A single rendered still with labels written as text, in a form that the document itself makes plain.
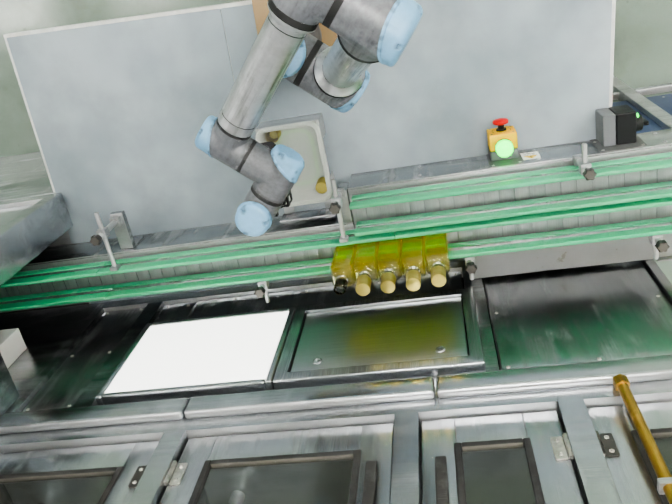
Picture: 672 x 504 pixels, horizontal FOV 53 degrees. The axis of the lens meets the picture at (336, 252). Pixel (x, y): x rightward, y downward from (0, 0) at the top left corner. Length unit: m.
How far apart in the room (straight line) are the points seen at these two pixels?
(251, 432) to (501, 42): 1.12
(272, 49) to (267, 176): 0.27
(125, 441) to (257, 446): 0.31
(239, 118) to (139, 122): 0.69
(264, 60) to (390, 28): 0.24
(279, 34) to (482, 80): 0.73
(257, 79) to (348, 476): 0.76
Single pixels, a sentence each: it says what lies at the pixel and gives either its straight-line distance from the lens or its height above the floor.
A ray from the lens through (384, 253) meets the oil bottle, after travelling 1.66.
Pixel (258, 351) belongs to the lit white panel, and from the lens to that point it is 1.67.
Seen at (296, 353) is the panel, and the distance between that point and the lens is 1.63.
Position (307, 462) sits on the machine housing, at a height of 1.53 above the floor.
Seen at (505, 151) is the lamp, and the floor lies 0.85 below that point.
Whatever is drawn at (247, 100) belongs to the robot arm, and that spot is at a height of 1.29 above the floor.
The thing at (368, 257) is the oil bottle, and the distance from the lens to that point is 1.65.
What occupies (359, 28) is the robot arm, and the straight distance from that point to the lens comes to 1.19.
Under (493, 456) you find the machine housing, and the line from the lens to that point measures 1.33.
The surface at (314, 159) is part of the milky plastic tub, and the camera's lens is 1.87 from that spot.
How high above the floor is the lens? 2.54
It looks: 64 degrees down
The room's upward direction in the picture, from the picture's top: 166 degrees counter-clockwise
